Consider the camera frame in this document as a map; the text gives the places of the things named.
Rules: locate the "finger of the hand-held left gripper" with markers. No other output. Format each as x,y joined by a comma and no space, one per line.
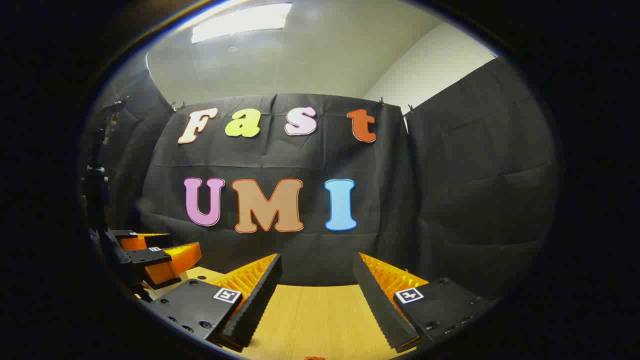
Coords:
170,265
150,241

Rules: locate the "wooden desktop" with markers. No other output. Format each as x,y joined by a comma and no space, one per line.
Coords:
320,320

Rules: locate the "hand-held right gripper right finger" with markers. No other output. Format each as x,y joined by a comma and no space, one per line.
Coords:
382,310

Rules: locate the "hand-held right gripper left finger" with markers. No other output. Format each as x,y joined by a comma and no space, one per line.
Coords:
252,310

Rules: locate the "black backdrop cloth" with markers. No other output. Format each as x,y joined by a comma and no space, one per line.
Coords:
280,160

